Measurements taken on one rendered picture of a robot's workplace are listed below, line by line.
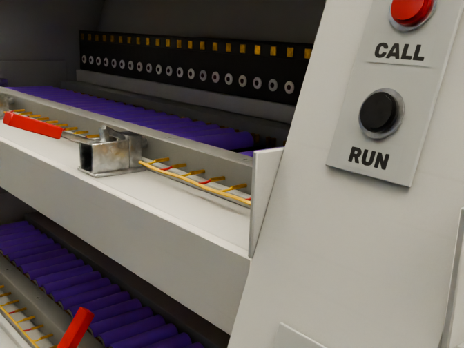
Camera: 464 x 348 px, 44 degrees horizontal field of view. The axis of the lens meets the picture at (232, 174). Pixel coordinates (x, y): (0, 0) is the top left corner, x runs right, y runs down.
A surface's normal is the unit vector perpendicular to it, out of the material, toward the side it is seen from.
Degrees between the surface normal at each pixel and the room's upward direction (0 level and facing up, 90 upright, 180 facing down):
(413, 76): 90
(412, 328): 90
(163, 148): 108
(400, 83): 90
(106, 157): 90
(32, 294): 18
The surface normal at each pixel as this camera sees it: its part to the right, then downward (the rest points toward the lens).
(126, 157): 0.65, 0.21
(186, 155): -0.76, 0.13
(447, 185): -0.71, -0.18
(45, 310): 0.04, -0.97
